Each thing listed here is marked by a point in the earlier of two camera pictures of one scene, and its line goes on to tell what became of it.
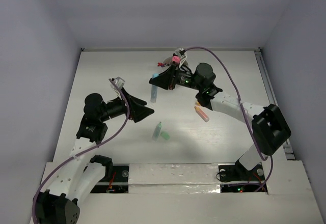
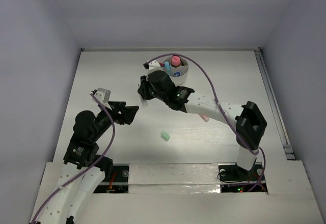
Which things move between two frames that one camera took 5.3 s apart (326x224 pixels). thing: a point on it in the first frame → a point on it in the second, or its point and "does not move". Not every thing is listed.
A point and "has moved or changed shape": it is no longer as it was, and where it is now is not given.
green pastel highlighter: [157, 130] has moved or changed shape
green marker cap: [165, 136] does not move
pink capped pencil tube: [176, 59] does not move
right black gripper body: [184, 78] → [148, 91]
